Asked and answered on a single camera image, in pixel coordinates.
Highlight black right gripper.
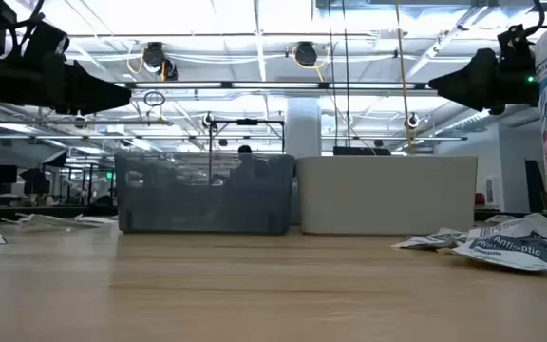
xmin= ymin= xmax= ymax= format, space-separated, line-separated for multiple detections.
xmin=427 ymin=47 xmax=527 ymax=115

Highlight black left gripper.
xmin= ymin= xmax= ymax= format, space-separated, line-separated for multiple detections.
xmin=0 ymin=51 xmax=133 ymax=115

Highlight adhesive bandage strip wrapper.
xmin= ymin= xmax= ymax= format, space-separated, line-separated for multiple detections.
xmin=0 ymin=214 xmax=35 ymax=227
xmin=21 ymin=212 xmax=87 ymax=230
xmin=74 ymin=215 xmax=119 ymax=226

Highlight grey ceiling pipe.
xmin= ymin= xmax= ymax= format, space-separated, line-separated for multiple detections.
xmin=0 ymin=118 xmax=175 ymax=127

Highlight black studio softbox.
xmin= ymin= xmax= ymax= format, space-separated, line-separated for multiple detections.
xmin=40 ymin=149 xmax=69 ymax=168

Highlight long linear ceiling light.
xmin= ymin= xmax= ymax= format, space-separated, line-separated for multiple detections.
xmin=123 ymin=80 xmax=431 ymax=92

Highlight black upright panel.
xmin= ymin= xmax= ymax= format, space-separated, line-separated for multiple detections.
xmin=523 ymin=159 xmax=547 ymax=214

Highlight dark translucent plastic bin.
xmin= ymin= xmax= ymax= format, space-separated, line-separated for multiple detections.
xmin=288 ymin=180 xmax=303 ymax=225
xmin=114 ymin=151 xmax=296 ymax=237

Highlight black flat distant monitor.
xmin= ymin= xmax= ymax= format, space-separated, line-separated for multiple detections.
xmin=332 ymin=145 xmax=392 ymax=157

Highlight small grey packet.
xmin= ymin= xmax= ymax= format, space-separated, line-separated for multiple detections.
xmin=483 ymin=214 xmax=520 ymax=226

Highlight grey plastic bin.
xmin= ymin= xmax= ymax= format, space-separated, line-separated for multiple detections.
xmin=294 ymin=154 xmax=479 ymax=237

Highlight person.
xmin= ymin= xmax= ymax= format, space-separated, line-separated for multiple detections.
xmin=227 ymin=144 xmax=273 ymax=187

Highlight white pillar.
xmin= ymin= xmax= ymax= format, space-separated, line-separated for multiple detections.
xmin=285 ymin=97 xmax=323 ymax=158

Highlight black hanging cable loop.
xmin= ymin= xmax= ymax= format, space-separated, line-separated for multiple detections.
xmin=142 ymin=89 xmax=166 ymax=108

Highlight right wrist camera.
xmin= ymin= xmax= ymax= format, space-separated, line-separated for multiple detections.
xmin=496 ymin=23 xmax=538 ymax=66

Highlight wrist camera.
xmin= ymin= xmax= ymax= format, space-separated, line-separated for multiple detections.
xmin=496 ymin=23 xmax=538 ymax=66
xmin=19 ymin=18 xmax=71 ymax=66

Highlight black ceiling cord reel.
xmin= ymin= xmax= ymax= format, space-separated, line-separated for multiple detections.
xmin=140 ymin=41 xmax=179 ymax=82
xmin=292 ymin=41 xmax=320 ymax=67

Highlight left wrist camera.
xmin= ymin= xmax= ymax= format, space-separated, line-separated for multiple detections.
xmin=19 ymin=18 xmax=71 ymax=66

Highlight black frame workstation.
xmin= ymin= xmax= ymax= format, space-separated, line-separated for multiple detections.
xmin=57 ymin=161 xmax=116 ymax=206

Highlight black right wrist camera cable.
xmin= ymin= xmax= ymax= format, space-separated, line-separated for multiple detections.
xmin=519 ymin=0 xmax=546 ymax=39

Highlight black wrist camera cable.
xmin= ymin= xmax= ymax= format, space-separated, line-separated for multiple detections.
xmin=0 ymin=0 xmax=49 ymax=47
xmin=519 ymin=0 xmax=546 ymax=39

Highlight black left wrist camera cable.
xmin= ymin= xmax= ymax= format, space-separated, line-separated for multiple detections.
xmin=0 ymin=0 xmax=49 ymax=47

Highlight black hanging cable with coil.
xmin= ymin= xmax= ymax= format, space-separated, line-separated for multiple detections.
xmin=341 ymin=0 xmax=351 ymax=149

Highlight black overhead camera gantry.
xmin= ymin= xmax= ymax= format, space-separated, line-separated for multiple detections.
xmin=208 ymin=117 xmax=286 ymax=184

